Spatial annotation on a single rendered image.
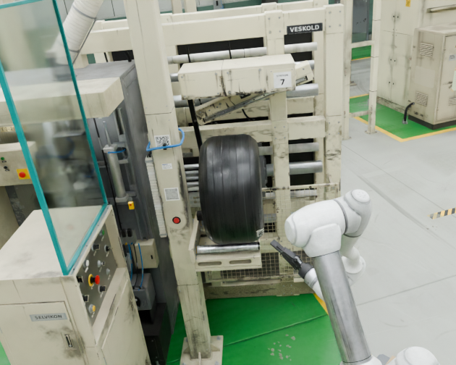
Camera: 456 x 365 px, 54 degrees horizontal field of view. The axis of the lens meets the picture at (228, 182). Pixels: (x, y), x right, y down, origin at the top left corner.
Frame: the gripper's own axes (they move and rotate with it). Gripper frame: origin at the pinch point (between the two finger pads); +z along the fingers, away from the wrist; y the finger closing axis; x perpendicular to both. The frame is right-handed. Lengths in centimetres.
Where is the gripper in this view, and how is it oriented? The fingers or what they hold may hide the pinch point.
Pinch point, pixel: (277, 245)
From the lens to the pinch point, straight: 220.7
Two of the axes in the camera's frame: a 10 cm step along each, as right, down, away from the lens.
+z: -6.9, -5.7, 4.6
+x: 7.2, -6.2, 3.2
